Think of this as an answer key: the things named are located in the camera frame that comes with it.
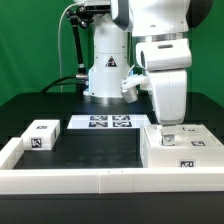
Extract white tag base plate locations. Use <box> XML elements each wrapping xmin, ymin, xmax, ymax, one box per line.
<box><xmin>67</xmin><ymin>114</ymin><xmax>150</xmax><ymax>129</ymax></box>

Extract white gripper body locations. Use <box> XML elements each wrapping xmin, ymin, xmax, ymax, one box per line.
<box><xmin>136</xmin><ymin>38</ymin><xmax>192</xmax><ymax>125</ymax></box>

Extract white cable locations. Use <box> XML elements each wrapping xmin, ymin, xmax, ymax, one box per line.
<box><xmin>57</xmin><ymin>1</ymin><xmax>84</xmax><ymax>94</ymax></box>

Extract black cable bundle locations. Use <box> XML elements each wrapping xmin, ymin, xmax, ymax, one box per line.
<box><xmin>40</xmin><ymin>75</ymin><xmax>90</xmax><ymax>94</ymax></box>

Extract white door panel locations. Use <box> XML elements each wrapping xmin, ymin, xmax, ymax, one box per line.
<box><xmin>175</xmin><ymin>124</ymin><xmax>223</xmax><ymax>147</ymax></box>
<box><xmin>145</xmin><ymin>125</ymin><xmax>178</xmax><ymax>147</ymax></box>

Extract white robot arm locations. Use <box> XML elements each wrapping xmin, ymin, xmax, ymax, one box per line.
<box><xmin>84</xmin><ymin>0</ymin><xmax>213</xmax><ymax>146</ymax></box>

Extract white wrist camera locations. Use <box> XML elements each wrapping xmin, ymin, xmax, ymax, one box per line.
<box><xmin>121</xmin><ymin>74</ymin><xmax>148</xmax><ymax>103</ymax></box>

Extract white cabinet body box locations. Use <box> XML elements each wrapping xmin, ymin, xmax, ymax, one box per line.
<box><xmin>140</xmin><ymin>126</ymin><xmax>224</xmax><ymax>168</ymax></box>

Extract white U-shaped fence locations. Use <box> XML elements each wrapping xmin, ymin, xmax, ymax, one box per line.
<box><xmin>0</xmin><ymin>138</ymin><xmax>224</xmax><ymax>195</ymax></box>

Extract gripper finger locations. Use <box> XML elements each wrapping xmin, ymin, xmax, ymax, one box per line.
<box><xmin>161</xmin><ymin>126</ymin><xmax>175</xmax><ymax>146</ymax></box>

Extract white cabinet top block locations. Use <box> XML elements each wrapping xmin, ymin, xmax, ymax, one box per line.
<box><xmin>21</xmin><ymin>120</ymin><xmax>60</xmax><ymax>151</ymax></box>

